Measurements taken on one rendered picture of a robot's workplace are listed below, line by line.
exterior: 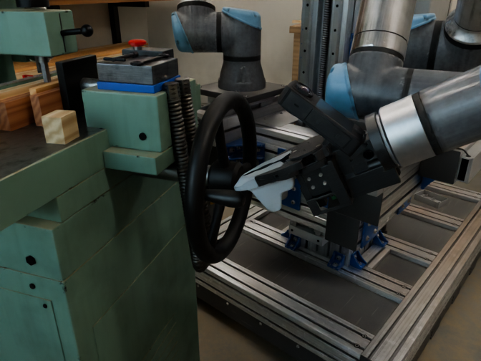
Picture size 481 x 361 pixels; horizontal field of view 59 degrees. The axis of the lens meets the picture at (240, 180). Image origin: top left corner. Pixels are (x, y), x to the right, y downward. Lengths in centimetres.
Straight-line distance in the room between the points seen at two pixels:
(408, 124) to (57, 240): 48
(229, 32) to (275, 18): 278
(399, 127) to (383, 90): 11
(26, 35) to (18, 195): 32
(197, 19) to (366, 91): 80
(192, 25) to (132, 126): 67
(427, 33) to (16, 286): 93
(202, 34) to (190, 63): 324
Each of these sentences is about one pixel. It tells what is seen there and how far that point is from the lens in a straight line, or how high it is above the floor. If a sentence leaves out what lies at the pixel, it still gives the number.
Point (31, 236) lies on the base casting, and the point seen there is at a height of 78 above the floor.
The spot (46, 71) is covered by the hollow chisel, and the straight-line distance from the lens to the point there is 84.
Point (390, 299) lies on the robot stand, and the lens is 146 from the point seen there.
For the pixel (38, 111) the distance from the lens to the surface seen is 75.
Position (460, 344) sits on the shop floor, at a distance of 171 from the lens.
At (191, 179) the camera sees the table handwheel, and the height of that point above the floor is 87.
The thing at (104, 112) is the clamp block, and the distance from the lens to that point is 70.
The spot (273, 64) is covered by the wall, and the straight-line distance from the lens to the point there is 411.
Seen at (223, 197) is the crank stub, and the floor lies 84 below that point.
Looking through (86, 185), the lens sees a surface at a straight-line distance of 68.
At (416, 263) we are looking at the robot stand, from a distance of 165.
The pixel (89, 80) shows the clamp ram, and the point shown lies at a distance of 78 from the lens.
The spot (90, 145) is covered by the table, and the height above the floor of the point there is 89.
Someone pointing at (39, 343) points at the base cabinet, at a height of 57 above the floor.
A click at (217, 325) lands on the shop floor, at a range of 160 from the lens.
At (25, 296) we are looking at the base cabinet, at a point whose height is 67.
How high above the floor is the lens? 110
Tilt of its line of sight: 25 degrees down
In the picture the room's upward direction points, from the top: straight up
